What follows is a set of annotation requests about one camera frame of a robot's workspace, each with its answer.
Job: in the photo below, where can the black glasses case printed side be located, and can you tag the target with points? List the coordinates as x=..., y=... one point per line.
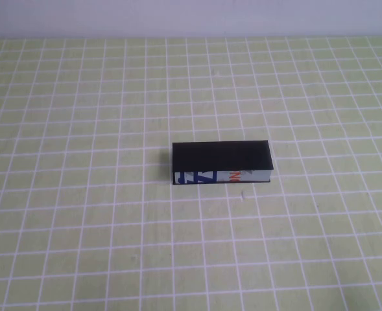
x=220, y=155

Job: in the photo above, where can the green white-grid tablecloth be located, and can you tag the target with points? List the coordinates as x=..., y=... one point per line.
x=80, y=194

